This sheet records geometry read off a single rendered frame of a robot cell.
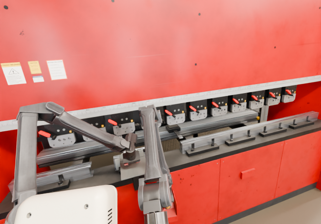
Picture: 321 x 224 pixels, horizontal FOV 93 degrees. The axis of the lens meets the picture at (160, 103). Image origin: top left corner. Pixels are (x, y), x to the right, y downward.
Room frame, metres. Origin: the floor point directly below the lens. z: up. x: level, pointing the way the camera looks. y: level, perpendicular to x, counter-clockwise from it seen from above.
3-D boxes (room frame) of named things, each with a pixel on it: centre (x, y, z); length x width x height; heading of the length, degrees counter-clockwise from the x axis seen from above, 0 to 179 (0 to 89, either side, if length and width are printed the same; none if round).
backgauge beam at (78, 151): (1.44, -0.05, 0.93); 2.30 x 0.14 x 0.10; 105
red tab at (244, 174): (1.17, -0.77, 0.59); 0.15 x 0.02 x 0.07; 105
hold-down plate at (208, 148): (1.16, -0.34, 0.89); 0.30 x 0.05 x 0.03; 105
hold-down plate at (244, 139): (1.26, -0.73, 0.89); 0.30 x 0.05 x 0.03; 105
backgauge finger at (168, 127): (1.32, -0.13, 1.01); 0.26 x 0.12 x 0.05; 15
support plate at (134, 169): (0.91, 0.22, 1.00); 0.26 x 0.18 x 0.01; 15
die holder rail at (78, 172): (0.91, 0.79, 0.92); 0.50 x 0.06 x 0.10; 105
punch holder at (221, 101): (1.26, -0.49, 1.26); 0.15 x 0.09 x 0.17; 105
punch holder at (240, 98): (1.31, -0.68, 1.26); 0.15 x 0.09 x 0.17; 105
